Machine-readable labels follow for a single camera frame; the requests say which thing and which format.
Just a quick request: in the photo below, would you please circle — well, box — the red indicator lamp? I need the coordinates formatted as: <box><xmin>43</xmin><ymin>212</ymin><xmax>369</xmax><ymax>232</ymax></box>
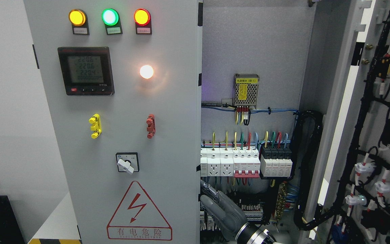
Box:
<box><xmin>134</xmin><ymin>9</ymin><xmax>152</xmax><ymax>35</ymax></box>

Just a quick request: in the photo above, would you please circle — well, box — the brass ground terminal bar right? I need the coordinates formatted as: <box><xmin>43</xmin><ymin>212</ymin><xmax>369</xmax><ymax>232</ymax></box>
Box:
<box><xmin>275</xmin><ymin>182</ymin><xmax>288</xmax><ymax>222</ymax></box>

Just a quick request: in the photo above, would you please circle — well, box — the grey gloved robot hand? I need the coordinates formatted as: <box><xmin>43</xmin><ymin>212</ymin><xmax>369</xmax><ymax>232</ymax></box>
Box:
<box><xmin>200</xmin><ymin>180</ymin><xmax>248</xmax><ymax>241</ymax></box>

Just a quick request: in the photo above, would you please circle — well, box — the grey cabinet door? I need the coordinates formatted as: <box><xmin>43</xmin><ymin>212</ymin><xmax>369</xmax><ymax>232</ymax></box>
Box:
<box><xmin>24</xmin><ymin>0</ymin><xmax>203</xmax><ymax>244</ymax></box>
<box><xmin>319</xmin><ymin>0</ymin><xmax>390</xmax><ymax>244</ymax></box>

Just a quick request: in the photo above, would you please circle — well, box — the black digital power meter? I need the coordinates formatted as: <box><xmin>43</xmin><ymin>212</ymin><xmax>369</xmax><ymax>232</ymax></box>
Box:
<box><xmin>58</xmin><ymin>46</ymin><xmax>114</xmax><ymax>96</ymax></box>

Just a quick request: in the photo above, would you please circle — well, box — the yellow test terminal block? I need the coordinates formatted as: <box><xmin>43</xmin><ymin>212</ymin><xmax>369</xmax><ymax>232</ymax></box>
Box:
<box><xmin>89</xmin><ymin>113</ymin><xmax>102</xmax><ymax>139</ymax></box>

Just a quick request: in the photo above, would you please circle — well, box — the white socket and breaker row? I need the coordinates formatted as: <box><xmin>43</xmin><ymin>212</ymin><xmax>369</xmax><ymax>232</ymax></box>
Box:
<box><xmin>200</xmin><ymin>148</ymin><xmax>260</xmax><ymax>178</ymax></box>

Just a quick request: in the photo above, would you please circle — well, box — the perforated metal power supply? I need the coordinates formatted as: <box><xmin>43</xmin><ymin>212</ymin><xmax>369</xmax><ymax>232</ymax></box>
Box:
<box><xmin>233</xmin><ymin>74</ymin><xmax>260</xmax><ymax>108</ymax></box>

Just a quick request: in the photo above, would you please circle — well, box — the red test terminal block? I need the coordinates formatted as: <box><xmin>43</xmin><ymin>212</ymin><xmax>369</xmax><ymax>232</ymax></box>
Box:
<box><xmin>146</xmin><ymin>114</ymin><xmax>156</xmax><ymax>139</ymax></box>

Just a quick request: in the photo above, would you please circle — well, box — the lower relay and breaker row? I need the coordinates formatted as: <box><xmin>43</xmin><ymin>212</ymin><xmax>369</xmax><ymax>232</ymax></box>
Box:
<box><xmin>200</xmin><ymin>192</ymin><xmax>265</xmax><ymax>231</ymax></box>

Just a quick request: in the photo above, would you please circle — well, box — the black surge protector module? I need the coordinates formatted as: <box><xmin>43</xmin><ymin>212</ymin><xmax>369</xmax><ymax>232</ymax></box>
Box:
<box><xmin>260</xmin><ymin>146</ymin><xmax>294</xmax><ymax>179</ymax></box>

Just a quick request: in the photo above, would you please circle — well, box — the green indicator lamp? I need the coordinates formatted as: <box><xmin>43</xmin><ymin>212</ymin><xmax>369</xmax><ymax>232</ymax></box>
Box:
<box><xmin>102</xmin><ymin>8</ymin><xmax>123</xmax><ymax>35</ymax></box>

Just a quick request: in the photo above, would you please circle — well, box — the red electric hazard warning sticker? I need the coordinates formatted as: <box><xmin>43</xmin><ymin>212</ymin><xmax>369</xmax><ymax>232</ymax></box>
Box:
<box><xmin>107</xmin><ymin>181</ymin><xmax>172</xmax><ymax>241</ymax></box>

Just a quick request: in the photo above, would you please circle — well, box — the yellow indicator lamp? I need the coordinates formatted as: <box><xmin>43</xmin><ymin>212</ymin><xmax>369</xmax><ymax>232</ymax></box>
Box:
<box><xmin>68</xmin><ymin>9</ymin><xmax>90</xmax><ymax>35</ymax></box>

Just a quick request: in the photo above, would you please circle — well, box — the white rotary selector switch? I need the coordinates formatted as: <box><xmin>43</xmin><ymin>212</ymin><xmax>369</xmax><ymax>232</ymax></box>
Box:
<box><xmin>115</xmin><ymin>152</ymin><xmax>139</xmax><ymax>175</ymax></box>

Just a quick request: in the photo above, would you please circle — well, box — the black corrugated cable conduit right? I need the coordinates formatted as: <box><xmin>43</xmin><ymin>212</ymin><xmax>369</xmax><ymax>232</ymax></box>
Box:
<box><xmin>291</xmin><ymin>110</ymin><xmax>338</xmax><ymax>231</ymax></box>

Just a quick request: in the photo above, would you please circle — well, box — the white glowing indicator light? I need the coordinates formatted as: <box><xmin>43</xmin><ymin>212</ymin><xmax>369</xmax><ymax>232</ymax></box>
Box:
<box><xmin>139</xmin><ymin>65</ymin><xmax>154</xmax><ymax>79</ymax></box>

